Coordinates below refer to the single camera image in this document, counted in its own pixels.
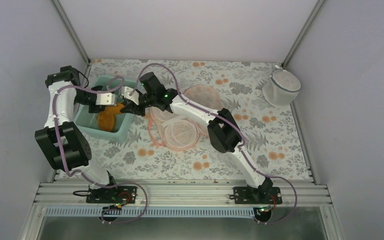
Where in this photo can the orange floral mesh laundry bag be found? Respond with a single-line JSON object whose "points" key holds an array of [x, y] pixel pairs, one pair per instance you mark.
{"points": [[177, 132]]}

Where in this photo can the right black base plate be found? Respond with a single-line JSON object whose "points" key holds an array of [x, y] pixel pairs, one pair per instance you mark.
{"points": [[248, 196]]}

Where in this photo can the white slotted cable duct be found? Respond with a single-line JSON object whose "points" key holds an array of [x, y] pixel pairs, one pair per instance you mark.
{"points": [[151, 212]]}

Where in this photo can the white mesh laundry basket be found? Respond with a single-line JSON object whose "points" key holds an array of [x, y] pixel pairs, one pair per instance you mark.
{"points": [[281, 88]]}

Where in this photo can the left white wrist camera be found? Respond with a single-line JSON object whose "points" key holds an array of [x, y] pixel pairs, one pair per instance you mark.
{"points": [[106, 99]]}

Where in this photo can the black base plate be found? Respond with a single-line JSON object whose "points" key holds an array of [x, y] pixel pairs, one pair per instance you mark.
{"points": [[116, 195], [248, 196]]}

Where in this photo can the floral patterned table mat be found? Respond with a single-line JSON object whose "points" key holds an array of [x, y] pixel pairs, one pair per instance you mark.
{"points": [[271, 135]]}

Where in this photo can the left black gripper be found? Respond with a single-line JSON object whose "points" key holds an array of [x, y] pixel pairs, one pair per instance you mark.
{"points": [[100, 108]]}

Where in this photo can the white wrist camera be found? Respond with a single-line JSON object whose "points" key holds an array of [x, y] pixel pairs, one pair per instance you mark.
{"points": [[130, 94], [106, 99]]}

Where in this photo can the teal plastic bin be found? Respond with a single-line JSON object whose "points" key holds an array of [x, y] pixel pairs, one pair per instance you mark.
{"points": [[87, 123]]}

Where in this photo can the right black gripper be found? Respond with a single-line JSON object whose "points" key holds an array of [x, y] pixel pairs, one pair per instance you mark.
{"points": [[132, 106]]}

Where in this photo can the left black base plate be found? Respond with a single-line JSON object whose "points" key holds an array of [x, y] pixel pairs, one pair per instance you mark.
{"points": [[116, 195]]}

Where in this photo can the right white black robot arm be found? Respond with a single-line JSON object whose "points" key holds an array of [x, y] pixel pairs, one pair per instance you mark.
{"points": [[223, 131]]}

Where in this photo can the aluminium mounting rail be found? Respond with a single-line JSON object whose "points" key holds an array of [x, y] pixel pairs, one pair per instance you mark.
{"points": [[182, 193]]}

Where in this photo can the orange mustard bra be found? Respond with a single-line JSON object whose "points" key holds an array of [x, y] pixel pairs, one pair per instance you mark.
{"points": [[106, 120]]}

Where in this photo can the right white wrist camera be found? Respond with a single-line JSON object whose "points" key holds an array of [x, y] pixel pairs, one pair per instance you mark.
{"points": [[130, 94]]}

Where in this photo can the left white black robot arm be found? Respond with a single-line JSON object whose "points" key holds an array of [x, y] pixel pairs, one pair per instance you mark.
{"points": [[62, 143]]}

